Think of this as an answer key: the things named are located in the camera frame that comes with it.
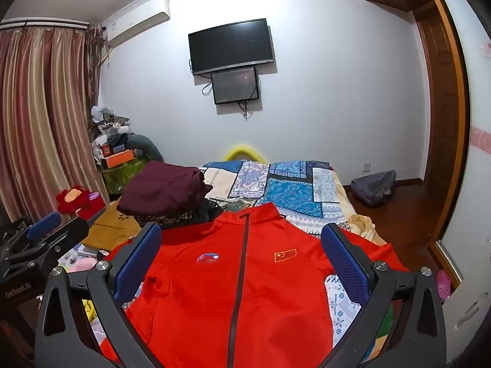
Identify yellow foam ring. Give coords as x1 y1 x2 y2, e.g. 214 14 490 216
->
224 144 267 162

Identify green patterned box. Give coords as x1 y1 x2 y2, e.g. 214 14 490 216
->
102 159 148 196

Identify striped pink curtain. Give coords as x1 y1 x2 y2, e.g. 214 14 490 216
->
0 19 110 223

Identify pink slipper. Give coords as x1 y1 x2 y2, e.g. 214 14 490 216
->
435 269 453 303

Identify dark patterned clothes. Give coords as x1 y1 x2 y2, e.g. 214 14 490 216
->
136 199 231 231

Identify red plush toy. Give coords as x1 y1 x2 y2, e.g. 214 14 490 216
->
56 185 104 219

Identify blue patchwork blanket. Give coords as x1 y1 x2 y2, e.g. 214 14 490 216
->
57 159 396 368

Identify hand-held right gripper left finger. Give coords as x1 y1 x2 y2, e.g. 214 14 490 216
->
34 222 164 368

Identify black monitor cables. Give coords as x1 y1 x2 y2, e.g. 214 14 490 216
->
238 99 256 122

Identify white air conditioner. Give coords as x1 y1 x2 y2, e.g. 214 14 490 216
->
103 0 170 44

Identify pile of clutter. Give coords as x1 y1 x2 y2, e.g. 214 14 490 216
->
90 105 133 159

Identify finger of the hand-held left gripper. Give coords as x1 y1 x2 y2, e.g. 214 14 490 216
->
25 212 62 240
36 218 90 258

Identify mustard yellow garment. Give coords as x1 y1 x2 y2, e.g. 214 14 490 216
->
82 199 142 250

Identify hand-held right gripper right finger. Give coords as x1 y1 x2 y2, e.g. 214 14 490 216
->
320 222 448 368

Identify brown wooden door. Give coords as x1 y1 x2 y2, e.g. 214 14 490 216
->
416 2 470 246

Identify red zip jacket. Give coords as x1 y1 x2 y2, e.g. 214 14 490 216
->
98 202 409 368

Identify grey backpack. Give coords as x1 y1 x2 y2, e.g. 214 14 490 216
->
350 170 397 208

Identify small black wall monitor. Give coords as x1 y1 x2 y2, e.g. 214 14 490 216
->
211 67 261 105

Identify black wall television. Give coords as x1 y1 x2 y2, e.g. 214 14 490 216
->
188 18 276 76

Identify grey green bag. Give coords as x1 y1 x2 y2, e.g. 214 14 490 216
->
125 133 165 162

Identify folded maroon garment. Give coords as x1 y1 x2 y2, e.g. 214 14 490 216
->
117 160 213 223

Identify pink wall sticker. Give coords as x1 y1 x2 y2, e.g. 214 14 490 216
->
471 126 491 150

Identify orange box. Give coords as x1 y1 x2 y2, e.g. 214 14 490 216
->
102 150 137 169

